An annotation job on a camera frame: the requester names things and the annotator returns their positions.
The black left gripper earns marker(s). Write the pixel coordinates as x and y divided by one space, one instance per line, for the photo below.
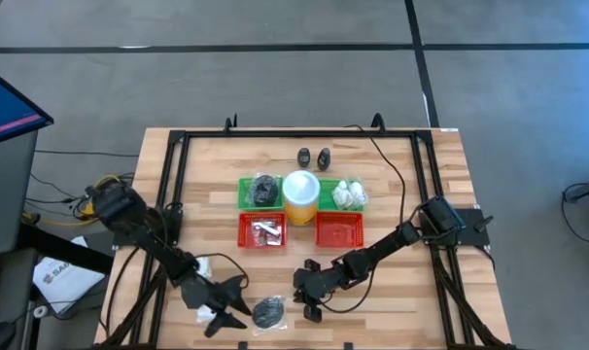
207 294

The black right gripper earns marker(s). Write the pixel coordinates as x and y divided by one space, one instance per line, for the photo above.
319 287

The bagged white cotton balls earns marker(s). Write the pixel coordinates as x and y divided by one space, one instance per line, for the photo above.
350 194
204 267

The bagged silver nail clippers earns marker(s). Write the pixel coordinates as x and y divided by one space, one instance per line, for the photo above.
266 229

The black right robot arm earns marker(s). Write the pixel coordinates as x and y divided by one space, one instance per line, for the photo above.
396 238

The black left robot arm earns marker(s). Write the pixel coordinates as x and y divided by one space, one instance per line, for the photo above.
129 219

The red plastic slotted basket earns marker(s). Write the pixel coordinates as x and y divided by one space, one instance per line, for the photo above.
339 229
246 233

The yellow disinfecting wipes canister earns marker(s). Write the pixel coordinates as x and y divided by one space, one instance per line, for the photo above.
301 194

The green plastic slotted basket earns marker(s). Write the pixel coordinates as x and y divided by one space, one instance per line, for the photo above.
244 194
324 194

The white printed booklet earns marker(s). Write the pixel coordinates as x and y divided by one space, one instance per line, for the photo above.
66 282

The black desk beam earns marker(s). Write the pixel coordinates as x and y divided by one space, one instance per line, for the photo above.
66 253

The white tape roll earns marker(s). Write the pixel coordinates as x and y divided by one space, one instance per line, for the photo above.
40 311

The white label sticker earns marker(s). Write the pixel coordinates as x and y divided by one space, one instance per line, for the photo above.
448 129

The grey cabinet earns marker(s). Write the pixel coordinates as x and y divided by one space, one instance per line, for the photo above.
8 194

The grey floor object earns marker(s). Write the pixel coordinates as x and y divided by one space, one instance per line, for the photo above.
588 189

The blue screen monitor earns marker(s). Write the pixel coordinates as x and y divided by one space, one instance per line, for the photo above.
8 107

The black aluminium rig frame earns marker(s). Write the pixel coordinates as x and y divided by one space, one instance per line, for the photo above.
299 133

